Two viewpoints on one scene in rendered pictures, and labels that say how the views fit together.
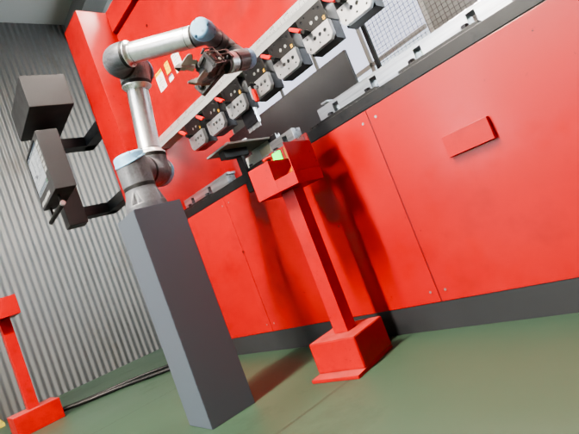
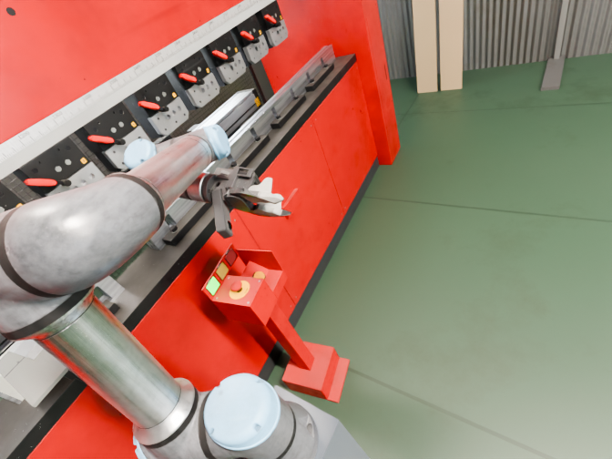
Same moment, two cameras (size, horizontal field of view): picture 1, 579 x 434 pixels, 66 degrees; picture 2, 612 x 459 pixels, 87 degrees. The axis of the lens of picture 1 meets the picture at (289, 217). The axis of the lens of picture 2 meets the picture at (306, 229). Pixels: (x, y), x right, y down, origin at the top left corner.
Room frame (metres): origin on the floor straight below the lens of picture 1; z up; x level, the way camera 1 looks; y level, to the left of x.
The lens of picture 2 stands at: (1.39, 0.77, 1.52)
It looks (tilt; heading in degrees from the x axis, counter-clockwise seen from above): 40 degrees down; 268
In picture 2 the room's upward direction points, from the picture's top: 25 degrees counter-clockwise
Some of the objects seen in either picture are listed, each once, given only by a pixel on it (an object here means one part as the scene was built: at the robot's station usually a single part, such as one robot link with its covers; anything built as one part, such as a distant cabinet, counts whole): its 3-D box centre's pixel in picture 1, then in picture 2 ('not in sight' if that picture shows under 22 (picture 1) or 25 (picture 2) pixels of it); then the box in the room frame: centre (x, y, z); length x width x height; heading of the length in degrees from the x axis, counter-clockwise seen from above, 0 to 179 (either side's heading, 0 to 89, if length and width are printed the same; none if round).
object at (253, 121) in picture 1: (252, 120); not in sight; (2.21, 0.00, 1.13); 0.10 x 0.02 x 0.10; 44
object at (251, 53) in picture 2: not in sight; (247, 41); (1.22, -0.95, 1.26); 0.15 x 0.09 x 0.17; 44
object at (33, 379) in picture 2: (238, 147); (45, 351); (2.11, 0.11, 1.00); 0.26 x 0.18 x 0.01; 134
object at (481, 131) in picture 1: (468, 137); (291, 203); (1.36, -0.60, 0.58); 0.15 x 0.02 x 0.07; 44
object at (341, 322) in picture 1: (318, 258); (285, 334); (1.63, -0.04, 0.39); 0.06 x 0.06 x 0.54; 51
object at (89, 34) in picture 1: (188, 178); not in sight; (3.03, 0.56, 1.15); 0.85 x 0.25 x 2.30; 134
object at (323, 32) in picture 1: (320, 29); (115, 137); (1.79, -0.40, 1.26); 0.15 x 0.09 x 0.17; 44
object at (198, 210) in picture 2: (350, 108); (194, 215); (1.73, -0.38, 0.89); 0.30 x 0.05 x 0.03; 44
